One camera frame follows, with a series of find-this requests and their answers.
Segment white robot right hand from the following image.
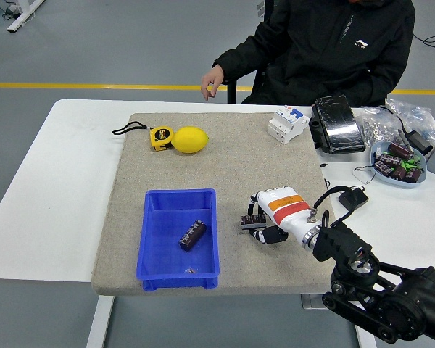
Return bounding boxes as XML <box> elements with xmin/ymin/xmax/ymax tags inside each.
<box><xmin>246</xmin><ymin>185</ymin><xmax>322</xmax><ymax>251</ymax></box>

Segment person's hand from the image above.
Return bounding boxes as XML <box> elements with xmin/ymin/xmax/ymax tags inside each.
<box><xmin>200</xmin><ymin>65</ymin><xmax>225</xmax><ymax>102</ymax></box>

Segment black plastic-wrapped box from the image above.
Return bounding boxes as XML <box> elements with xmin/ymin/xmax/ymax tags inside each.
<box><xmin>307</xmin><ymin>94</ymin><xmax>366</xmax><ymax>155</ymax></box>

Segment blue plastic box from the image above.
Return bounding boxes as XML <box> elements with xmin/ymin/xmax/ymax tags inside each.
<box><xmin>136</xmin><ymin>187</ymin><xmax>221</xmax><ymax>291</ymax></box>

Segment yellow lemon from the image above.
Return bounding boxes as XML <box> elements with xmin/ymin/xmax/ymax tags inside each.
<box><xmin>170</xmin><ymin>125</ymin><xmax>210</xmax><ymax>154</ymax></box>

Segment black power adapter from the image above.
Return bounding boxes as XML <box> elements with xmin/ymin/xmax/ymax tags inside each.
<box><xmin>339</xmin><ymin>186</ymin><xmax>370</xmax><ymax>210</ymax></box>
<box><xmin>407</xmin><ymin>129</ymin><xmax>434</xmax><ymax>156</ymax></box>

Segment grey-brown felt mat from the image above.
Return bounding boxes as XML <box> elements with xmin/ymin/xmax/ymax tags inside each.
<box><xmin>91</xmin><ymin>112</ymin><xmax>352</xmax><ymax>297</ymax></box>

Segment yellow tape measure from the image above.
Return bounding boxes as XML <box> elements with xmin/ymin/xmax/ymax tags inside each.
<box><xmin>111</xmin><ymin>121</ymin><xmax>175</xmax><ymax>152</ymax></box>

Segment white circuit breaker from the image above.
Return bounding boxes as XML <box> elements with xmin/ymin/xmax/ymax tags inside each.
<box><xmin>267</xmin><ymin>104</ymin><xmax>310</xmax><ymax>146</ymax></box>

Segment light blue bowl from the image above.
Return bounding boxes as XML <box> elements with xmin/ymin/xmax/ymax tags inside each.
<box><xmin>369</xmin><ymin>141</ymin><xmax>428</xmax><ymax>189</ymax></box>

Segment person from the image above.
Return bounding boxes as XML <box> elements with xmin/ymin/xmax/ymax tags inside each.
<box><xmin>212</xmin><ymin>0</ymin><xmax>416</xmax><ymax>107</ymax></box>

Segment clear bag of metal washers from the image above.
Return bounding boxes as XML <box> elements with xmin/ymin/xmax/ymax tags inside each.
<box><xmin>358</xmin><ymin>106</ymin><xmax>402</xmax><ymax>146</ymax></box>

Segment green plastic connector pile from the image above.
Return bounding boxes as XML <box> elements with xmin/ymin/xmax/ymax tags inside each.
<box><xmin>398</xmin><ymin>154</ymin><xmax>423</xmax><ymax>171</ymax></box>

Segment white table leg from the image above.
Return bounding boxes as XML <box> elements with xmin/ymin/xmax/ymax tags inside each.
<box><xmin>354</xmin><ymin>321</ymin><xmax>378</xmax><ymax>348</ymax></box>
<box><xmin>86</xmin><ymin>295</ymin><xmax>115</xmax><ymax>348</ymax></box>

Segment clear bag of blue parts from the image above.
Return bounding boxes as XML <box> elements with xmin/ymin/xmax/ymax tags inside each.
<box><xmin>385</xmin><ymin>97</ymin><xmax>435</xmax><ymax>143</ymax></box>

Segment thin black adapter cord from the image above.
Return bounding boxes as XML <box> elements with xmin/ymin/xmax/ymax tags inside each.
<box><xmin>320</xmin><ymin>162</ymin><xmax>378</xmax><ymax>195</ymax></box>

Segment metal table bracket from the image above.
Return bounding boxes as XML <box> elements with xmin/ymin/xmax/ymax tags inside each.
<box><xmin>299</xmin><ymin>294</ymin><xmax>328</xmax><ymax>310</ymax></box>

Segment white desk frame foot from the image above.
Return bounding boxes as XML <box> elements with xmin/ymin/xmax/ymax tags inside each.
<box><xmin>6</xmin><ymin>0</ymin><xmax>46</xmax><ymax>33</ymax></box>

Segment black floor cable bundle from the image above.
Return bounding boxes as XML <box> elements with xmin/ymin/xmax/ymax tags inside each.
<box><xmin>0</xmin><ymin>0</ymin><xmax>21</xmax><ymax>21</ymax></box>

